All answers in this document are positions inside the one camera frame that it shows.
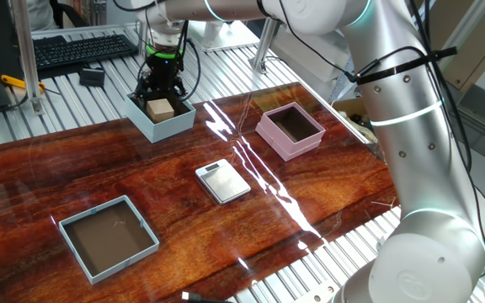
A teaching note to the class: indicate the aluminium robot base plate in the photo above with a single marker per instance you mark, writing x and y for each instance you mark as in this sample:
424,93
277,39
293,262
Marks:
320,292

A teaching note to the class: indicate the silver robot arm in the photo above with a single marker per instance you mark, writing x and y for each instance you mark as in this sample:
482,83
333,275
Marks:
415,147

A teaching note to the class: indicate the open brown cardboard box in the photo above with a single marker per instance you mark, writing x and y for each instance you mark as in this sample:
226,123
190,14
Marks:
348,107

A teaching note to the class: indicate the deep light blue box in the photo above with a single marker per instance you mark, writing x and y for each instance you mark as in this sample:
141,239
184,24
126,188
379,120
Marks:
162,130

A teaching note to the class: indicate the aluminium frame post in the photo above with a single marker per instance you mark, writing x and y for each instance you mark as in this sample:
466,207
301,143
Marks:
25,50
263,50

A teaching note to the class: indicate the silver digital scale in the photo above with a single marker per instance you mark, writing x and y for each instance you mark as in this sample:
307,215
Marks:
225,183

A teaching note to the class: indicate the black keyboard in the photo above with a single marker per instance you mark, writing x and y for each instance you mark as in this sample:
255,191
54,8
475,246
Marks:
82,50

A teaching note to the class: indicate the pink cardboard box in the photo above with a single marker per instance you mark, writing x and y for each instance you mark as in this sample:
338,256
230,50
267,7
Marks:
293,145

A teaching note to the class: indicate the small black box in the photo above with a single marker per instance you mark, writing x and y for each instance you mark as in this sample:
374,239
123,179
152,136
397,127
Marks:
92,78

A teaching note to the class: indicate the glossy wood-grain mat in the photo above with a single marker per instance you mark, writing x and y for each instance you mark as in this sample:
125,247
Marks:
183,235

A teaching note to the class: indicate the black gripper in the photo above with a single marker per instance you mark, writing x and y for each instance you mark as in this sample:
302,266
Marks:
163,72

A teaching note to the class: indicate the person in grey shirt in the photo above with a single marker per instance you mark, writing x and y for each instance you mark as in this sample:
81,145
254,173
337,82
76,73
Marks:
40,12

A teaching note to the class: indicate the shallow light blue box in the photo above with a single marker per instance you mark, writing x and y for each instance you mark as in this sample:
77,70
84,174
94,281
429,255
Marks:
108,237

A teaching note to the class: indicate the light wooden cube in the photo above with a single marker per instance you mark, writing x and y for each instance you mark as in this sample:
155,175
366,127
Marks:
160,110

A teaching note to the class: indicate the black swivel chair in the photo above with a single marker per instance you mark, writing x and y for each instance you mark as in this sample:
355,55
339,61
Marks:
67,12

